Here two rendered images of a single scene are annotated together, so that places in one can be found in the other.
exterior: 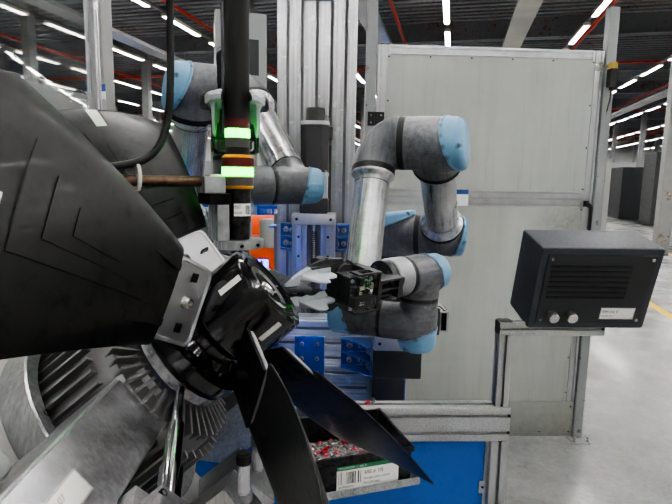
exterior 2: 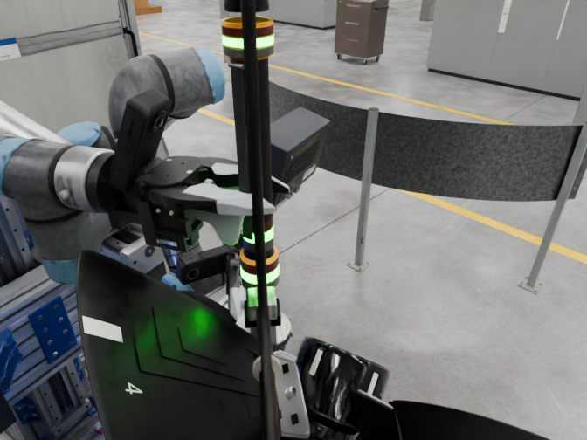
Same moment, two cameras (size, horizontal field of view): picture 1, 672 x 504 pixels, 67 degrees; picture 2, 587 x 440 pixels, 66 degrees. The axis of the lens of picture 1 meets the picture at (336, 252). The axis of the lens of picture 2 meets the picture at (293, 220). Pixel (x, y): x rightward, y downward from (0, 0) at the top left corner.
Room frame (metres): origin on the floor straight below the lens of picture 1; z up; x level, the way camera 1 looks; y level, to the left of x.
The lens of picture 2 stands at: (0.46, 0.46, 1.68)
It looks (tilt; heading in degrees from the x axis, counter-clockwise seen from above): 32 degrees down; 302
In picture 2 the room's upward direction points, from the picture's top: straight up
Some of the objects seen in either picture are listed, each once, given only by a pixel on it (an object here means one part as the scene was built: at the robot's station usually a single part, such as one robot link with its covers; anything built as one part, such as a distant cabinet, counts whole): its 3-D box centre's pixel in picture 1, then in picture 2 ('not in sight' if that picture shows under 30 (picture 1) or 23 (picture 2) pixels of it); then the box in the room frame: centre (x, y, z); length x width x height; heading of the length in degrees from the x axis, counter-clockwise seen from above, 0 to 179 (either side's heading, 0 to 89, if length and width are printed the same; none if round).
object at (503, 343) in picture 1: (501, 362); not in sight; (1.09, -0.38, 0.96); 0.03 x 0.03 x 0.20; 3
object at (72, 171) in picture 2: not in sight; (93, 181); (0.91, 0.19, 1.44); 0.08 x 0.05 x 0.08; 103
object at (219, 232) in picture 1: (231, 212); (262, 310); (0.70, 0.15, 1.31); 0.09 x 0.07 x 0.10; 128
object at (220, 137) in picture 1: (234, 126); (155, 195); (0.83, 0.17, 1.44); 0.12 x 0.08 x 0.09; 13
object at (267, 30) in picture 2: not in sight; (247, 28); (0.71, 0.14, 1.62); 0.04 x 0.04 x 0.01
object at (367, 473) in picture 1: (343, 449); not in sight; (0.91, -0.02, 0.85); 0.22 x 0.17 x 0.07; 107
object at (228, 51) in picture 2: not in sight; (248, 48); (0.71, 0.14, 1.60); 0.04 x 0.04 x 0.01
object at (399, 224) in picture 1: (397, 232); (84, 152); (1.50, -0.18, 1.20); 0.13 x 0.12 x 0.14; 74
